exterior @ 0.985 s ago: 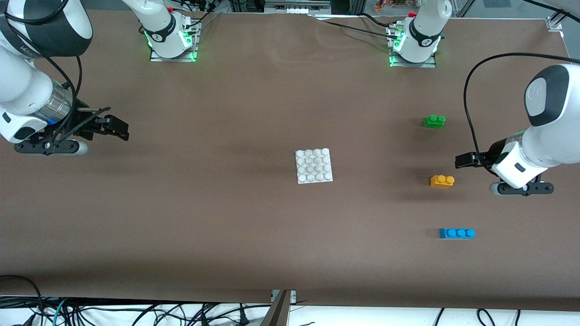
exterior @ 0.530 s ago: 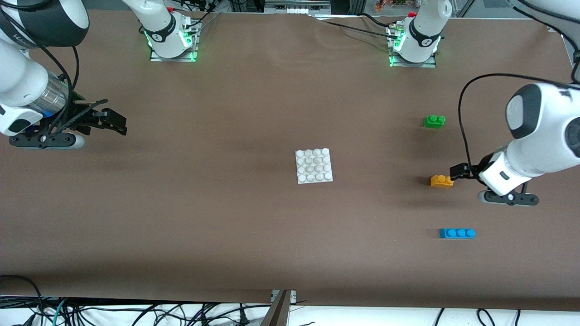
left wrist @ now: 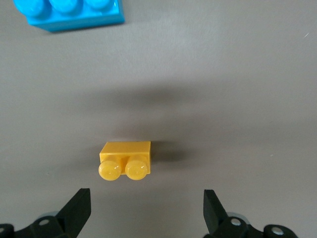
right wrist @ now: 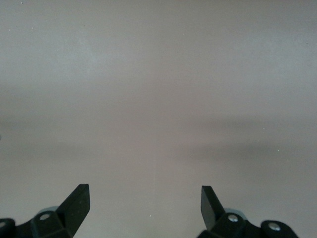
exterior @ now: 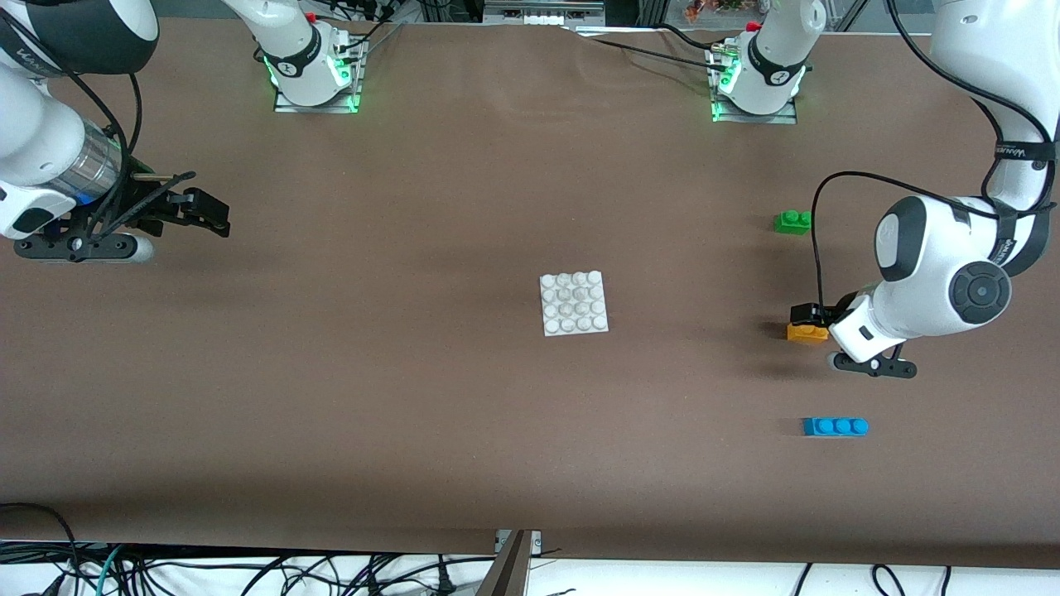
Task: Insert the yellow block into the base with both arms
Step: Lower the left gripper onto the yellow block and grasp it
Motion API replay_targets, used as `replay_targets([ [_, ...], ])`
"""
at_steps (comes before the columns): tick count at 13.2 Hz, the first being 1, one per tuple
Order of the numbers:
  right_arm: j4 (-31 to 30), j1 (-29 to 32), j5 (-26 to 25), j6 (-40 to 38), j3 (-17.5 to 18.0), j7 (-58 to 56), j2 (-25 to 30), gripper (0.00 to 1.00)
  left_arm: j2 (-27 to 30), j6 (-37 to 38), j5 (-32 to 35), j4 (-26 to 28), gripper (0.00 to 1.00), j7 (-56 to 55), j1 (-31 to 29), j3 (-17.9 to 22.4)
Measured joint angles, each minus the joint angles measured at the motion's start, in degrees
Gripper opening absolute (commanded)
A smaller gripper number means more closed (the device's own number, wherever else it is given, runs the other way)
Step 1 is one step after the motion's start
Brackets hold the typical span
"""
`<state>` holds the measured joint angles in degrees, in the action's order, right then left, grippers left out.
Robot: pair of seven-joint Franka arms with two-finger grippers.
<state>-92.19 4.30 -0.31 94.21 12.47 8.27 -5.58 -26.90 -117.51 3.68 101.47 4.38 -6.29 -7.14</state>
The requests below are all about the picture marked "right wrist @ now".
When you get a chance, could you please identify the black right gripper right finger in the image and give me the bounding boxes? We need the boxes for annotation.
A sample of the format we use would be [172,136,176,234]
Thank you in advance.
[197,185,298,238]

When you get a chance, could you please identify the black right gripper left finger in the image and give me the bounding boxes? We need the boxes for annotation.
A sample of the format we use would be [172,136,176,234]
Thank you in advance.
[0,183,90,238]

